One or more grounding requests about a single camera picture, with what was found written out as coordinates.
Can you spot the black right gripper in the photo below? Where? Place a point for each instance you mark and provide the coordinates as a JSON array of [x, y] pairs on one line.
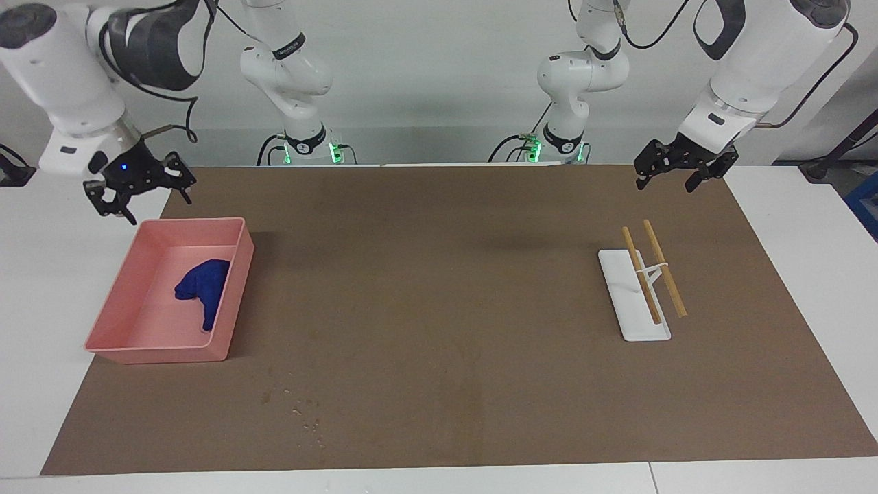
[[134, 171]]

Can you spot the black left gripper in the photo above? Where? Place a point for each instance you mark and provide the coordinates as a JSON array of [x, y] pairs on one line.
[[693, 149]]

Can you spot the blue towel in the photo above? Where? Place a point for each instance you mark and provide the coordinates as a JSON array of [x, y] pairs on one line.
[[206, 285]]

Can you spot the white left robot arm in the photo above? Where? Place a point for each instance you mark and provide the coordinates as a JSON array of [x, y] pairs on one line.
[[754, 62]]

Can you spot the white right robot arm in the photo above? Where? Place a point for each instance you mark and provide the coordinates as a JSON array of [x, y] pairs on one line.
[[62, 75]]

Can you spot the white towel rack base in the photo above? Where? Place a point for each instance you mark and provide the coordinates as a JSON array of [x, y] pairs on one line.
[[634, 315]]

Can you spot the wooden rack rod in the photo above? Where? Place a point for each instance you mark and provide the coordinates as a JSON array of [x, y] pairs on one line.
[[669, 281], [634, 257]]

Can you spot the black clamp stand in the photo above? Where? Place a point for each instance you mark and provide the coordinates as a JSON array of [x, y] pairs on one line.
[[14, 175]]

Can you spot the pink plastic bin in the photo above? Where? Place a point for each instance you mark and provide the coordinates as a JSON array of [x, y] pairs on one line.
[[137, 322]]

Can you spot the black tripod stand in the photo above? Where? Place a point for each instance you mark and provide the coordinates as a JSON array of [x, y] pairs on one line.
[[840, 147]]

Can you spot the blue plastic crate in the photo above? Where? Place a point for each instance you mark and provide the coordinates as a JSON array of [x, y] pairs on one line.
[[865, 209]]

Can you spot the brown table mat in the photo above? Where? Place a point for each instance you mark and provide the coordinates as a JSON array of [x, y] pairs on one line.
[[425, 309]]

